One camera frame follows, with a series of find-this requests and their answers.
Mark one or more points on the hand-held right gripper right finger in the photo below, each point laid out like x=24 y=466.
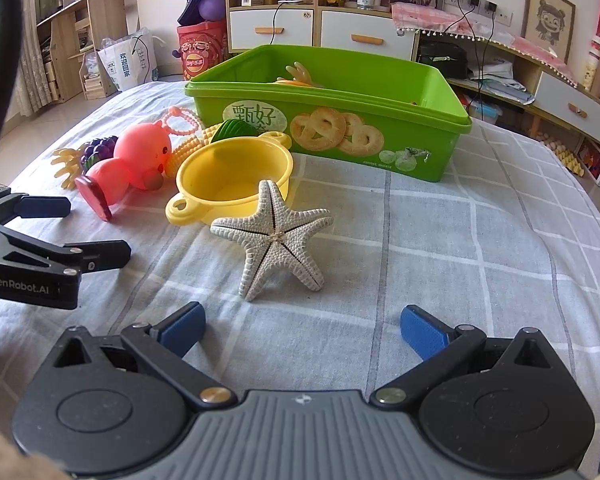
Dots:
x=422 y=332

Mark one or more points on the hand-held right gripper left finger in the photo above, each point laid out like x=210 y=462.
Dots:
x=182 y=330

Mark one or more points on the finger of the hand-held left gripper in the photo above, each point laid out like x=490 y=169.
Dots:
x=45 y=206
x=105 y=255

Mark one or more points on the tan rubber octopus toy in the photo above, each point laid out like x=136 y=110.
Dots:
x=300 y=72
x=67 y=165

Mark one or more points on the purple toy grapes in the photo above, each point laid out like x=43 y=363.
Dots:
x=100 y=150

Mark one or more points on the pink rubber toy figure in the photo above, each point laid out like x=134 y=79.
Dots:
x=140 y=155

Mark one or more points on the yellow toy pot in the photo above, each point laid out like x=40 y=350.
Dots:
x=195 y=195

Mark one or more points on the white starfish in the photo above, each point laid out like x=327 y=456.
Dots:
x=275 y=240

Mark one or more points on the yellow toy corn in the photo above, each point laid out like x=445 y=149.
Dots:
x=192 y=150

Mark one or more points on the green plastic cookie box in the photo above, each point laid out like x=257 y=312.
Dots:
x=445 y=150

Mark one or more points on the grey checked tablecloth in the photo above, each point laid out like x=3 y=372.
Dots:
x=455 y=260

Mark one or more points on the white paper shopping bag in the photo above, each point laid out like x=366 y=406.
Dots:
x=125 y=65

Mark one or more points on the tan fuzzy cloth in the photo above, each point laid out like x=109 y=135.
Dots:
x=5 y=450

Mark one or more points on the wooden bookshelf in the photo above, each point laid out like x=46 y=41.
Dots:
x=107 y=15

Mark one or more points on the red cartoon bucket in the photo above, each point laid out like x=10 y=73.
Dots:
x=200 y=50

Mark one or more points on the yellow egg carton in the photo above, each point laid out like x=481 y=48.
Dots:
x=565 y=152

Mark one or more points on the clear storage box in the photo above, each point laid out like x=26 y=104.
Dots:
x=482 y=110

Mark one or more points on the stack of papers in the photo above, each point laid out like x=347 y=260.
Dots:
x=500 y=80

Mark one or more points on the low wooden sideboard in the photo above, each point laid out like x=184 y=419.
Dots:
x=575 y=105

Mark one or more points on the black case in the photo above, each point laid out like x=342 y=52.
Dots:
x=442 y=57

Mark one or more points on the wooden cabinet with white drawer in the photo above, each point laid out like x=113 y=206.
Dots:
x=365 y=35
x=270 y=30

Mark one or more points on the pink checked cloth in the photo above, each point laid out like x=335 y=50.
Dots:
x=430 y=17

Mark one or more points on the framed cartoon girl picture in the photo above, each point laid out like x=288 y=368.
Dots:
x=550 y=22

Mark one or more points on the row of wall sockets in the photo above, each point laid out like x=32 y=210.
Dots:
x=475 y=2

